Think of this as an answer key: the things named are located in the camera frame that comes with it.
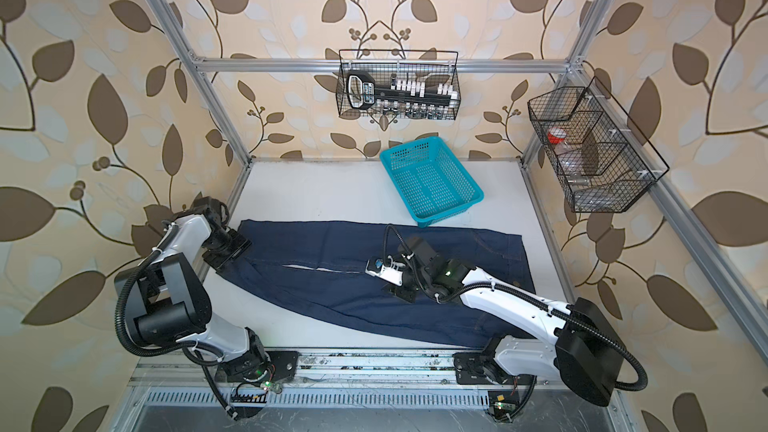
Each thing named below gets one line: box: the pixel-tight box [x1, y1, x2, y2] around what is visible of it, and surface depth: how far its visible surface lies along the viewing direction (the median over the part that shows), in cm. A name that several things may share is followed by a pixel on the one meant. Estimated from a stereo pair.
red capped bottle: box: [547, 126, 567, 144], surface depth 84 cm
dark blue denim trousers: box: [220, 221, 534, 347], surface depth 91 cm
